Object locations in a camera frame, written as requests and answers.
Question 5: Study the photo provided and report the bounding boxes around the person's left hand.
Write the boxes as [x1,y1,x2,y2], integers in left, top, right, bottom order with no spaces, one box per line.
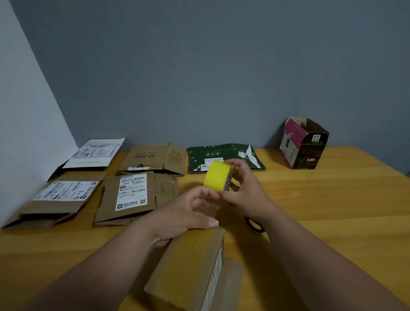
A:
[141,185,222,248]

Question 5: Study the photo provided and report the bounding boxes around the person's right hand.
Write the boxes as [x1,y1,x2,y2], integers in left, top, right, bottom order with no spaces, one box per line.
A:
[217,158,279,225]

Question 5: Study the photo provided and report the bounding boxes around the black scissors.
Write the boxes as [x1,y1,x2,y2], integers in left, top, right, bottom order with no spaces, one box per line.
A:
[245,217,267,234]

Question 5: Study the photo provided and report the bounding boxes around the yellow tape roll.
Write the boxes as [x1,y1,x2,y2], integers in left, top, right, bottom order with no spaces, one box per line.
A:
[203,160,234,192]

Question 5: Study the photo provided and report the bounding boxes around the small brown cardboard box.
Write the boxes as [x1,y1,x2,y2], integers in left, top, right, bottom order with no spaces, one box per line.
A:
[144,226,245,311]

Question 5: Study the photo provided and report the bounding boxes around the green box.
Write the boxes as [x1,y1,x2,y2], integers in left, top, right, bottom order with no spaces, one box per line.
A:
[187,143,266,174]

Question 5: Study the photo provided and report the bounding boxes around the plain brown carton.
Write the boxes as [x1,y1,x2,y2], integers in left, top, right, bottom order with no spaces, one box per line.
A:
[118,142,187,177]

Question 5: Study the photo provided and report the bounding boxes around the brown carton with label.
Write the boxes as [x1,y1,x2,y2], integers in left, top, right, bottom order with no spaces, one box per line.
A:
[94,171,180,226]

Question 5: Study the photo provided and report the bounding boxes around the pink and black carton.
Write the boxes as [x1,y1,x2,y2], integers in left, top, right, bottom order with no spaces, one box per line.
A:
[279,116,330,170]

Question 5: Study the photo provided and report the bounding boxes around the black box white label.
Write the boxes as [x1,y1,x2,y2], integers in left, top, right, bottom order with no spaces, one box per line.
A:
[48,138,126,182]

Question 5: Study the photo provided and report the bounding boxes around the person's left forearm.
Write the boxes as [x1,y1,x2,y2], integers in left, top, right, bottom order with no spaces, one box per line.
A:
[22,221,158,311]

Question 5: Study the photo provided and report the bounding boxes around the person's right forearm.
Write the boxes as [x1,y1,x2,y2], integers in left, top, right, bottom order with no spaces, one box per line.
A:
[261,206,410,311]

